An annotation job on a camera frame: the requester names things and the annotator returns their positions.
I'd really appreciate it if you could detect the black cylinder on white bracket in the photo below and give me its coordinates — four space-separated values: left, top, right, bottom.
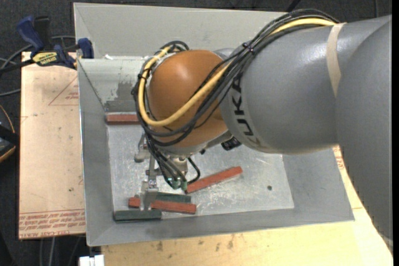
201 135 243 154

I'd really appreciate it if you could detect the brown cardboard board, red print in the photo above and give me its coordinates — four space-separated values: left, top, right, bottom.
17 50 87 240

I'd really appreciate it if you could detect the dark green flat block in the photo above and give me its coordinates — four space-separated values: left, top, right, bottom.
155 191 192 204
112 209 163 222

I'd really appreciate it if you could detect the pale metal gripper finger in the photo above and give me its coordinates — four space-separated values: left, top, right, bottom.
148 179 160 211
140 181 151 212

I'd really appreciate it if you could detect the red-brown flat block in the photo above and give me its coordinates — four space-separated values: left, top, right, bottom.
128 196 198 215
105 113 142 126
185 166 244 195

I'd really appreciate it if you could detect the grey metal bin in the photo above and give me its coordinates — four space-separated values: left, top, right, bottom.
73 2 355 248

